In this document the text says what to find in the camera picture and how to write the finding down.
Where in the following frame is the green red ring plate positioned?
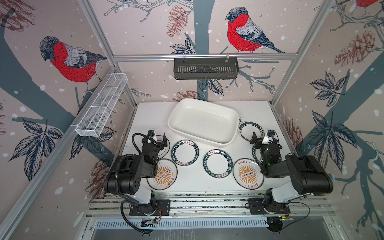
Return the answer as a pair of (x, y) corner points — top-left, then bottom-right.
(238, 122), (265, 142)

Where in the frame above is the orange sunburst plate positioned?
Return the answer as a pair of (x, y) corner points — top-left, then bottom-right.
(233, 158), (265, 190)
(147, 159), (178, 191)

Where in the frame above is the green rim plate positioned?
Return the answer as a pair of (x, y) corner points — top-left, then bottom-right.
(171, 140), (200, 167)
(203, 149), (233, 179)
(252, 148), (263, 166)

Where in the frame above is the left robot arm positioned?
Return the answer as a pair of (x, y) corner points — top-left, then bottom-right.
(104, 130), (169, 215)

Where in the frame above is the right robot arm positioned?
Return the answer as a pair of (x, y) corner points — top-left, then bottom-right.
(250, 130), (334, 213)

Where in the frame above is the white plastic bin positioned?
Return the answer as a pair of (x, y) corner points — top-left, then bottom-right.
(168, 99), (239, 148)

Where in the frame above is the white black line plate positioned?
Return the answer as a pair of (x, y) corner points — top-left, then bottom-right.
(156, 135), (171, 160)

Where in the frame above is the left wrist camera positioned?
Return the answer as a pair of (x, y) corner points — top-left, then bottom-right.
(149, 134), (158, 142)

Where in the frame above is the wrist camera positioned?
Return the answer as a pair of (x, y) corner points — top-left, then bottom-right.
(262, 135), (271, 145)
(149, 134), (158, 142)

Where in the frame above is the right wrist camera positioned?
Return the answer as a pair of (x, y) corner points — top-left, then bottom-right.
(262, 135), (271, 145)

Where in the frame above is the white mesh wall shelf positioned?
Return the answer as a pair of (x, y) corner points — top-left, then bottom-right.
(76, 73), (128, 137)

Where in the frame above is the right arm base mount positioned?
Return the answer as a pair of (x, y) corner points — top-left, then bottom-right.
(245, 198), (291, 215)

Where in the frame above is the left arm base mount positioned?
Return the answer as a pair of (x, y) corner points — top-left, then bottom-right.
(129, 200), (171, 217)

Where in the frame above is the black hanging wire basket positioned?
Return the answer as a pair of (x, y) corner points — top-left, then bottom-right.
(174, 58), (239, 80)

